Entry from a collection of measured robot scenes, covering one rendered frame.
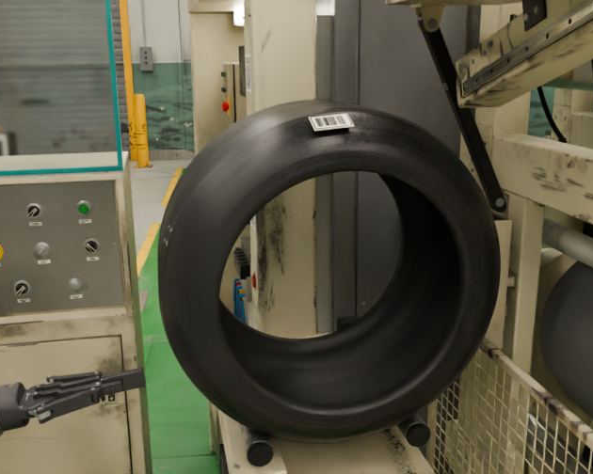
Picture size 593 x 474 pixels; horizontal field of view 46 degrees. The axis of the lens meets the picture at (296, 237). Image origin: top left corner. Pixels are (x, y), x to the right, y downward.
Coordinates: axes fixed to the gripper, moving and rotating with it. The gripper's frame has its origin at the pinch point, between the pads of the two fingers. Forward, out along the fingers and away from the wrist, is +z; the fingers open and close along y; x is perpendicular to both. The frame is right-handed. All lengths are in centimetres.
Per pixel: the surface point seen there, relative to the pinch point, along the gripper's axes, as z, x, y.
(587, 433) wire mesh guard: 68, 11, -29
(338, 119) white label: 41, -39, -10
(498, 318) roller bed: 78, 15, 20
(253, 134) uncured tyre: 28.2, -38.5, -6.5
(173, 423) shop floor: -7, 101, 162
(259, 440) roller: 20.4, 12.0, -8.7
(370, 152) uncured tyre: 44, -33, -12
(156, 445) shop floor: -14, 100, 146
